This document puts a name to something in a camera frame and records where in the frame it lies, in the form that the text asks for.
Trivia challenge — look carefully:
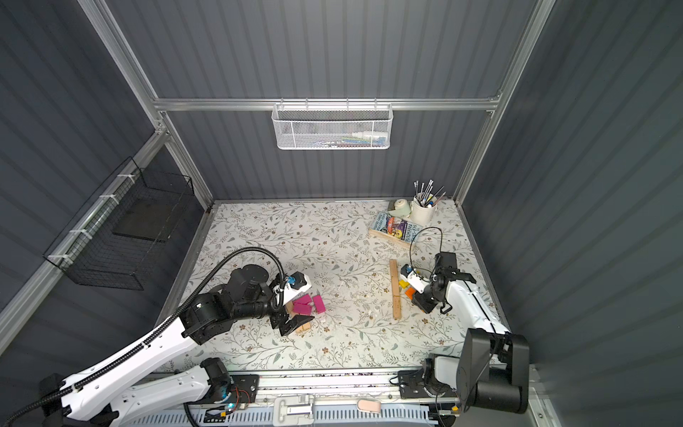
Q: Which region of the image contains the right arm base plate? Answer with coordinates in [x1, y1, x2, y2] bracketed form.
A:
[398, 369, 457, 400]

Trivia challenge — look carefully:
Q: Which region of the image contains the natural wood block pair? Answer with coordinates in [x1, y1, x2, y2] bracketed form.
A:
[295, 321, 311, 334]

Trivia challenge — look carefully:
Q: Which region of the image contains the white pen cup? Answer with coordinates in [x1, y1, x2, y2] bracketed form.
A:
[409, 199, 436, 227]

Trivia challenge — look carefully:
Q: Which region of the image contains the magenta block upper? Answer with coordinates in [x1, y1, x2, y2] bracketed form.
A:
[293, 295, 312, 305]

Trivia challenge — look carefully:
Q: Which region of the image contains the magenta block right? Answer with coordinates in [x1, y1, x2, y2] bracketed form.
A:
[312, 295, 327, 314]

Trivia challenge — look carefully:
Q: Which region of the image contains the black wire side basket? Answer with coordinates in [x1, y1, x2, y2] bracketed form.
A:
[44, 158, 195, 291]

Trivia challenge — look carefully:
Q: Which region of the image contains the white wire wall basket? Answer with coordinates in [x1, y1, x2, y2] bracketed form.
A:
[271, 106, 394, 151]

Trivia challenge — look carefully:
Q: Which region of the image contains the white tape roll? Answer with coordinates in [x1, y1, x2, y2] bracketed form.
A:
[388, 199, 411, 218]

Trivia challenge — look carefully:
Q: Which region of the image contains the pink eraser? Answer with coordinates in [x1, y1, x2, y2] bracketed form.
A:
[357, 399, 382, 414]

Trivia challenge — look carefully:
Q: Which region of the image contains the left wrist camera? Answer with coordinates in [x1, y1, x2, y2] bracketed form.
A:
[280, 272, 311, 305]

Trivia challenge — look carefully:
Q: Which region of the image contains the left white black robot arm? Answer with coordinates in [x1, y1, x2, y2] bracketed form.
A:
[5, 247, 313, 426]

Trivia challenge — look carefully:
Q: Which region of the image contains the magenta block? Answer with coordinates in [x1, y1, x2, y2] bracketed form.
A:
[293, 295, 312, 305]
[312, 295, 327, 314]
[293, 304, 312, 316]

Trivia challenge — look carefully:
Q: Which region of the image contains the magenta block lower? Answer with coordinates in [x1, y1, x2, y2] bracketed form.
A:
[293, 304, 312, 316]

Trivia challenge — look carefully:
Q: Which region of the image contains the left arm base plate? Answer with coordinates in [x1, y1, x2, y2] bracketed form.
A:
[189, 375, 260, 406]

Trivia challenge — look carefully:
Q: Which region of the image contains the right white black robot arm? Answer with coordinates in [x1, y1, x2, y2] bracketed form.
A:
[400, 252, 530, 414]

